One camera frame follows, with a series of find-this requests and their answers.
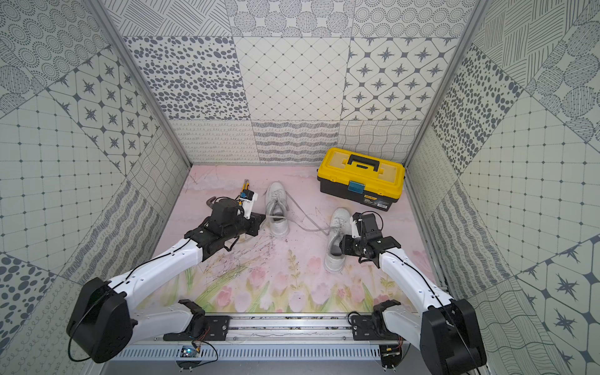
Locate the white sneaker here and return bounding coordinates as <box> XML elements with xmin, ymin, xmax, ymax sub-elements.
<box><xmin>266</xmin><ymin>181</ymin><xmax>289</xmax><ymax>238</ymax></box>
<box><xmin>324</xmin><ymin>208</ymin><xmax>352</xmax><ymax>273</ymax></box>

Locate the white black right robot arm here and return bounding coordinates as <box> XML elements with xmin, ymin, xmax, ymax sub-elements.
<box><xmin>338</xmin><ymin>212</ymin><xmax>487</xmax><ymax>374</ymax></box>

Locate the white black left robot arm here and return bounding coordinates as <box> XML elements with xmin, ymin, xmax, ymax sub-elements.
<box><xmin>67</xmin><ymin>197</ymin><xmax>267</xmax><ymax>363</ymax></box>

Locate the dark metal hex key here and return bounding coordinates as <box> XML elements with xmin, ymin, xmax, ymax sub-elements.
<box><xmin>207</xmin><ymin>197</ymin><xmax>221</xmax><ymax>209</ymax></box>

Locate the pink floral table mat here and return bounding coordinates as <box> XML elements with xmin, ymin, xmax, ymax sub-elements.
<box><xmin>142</xmin><ymin>166</ymin><xmax>409</xmax><ymax>313</ymax></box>

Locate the yellow black plastic toolbox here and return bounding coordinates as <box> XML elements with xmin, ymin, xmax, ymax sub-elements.
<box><xmin>317</xmin><ymin>148</ymin><xmax>406</xmax><ymax>212</ymax></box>

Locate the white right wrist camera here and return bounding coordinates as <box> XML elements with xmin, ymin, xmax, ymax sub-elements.
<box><xmin>351</xmin><ymin>217</ymin><xmax>362</xmax><ymax>238</ymax></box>

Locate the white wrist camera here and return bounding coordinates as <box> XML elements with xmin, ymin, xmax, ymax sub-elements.
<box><xmin>238</xmin><ymin>189</ymin><xmax>258</xmax><ymax>220</ymax></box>
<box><xmin>351</xmin><ymin>217</ymin><xmax>362</xmax><ymax>238</ymax></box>

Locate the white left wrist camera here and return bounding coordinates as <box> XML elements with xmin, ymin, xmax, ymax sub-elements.
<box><xmin>238</xmin><ymin>189</ymin><xmax>258</xmax><ymax>220</ymax></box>

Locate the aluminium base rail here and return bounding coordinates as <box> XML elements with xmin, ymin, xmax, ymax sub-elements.
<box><xmin>116</xmin><ymin>312</ymin><xmax>418</xmax><ymax>364</ymax></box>

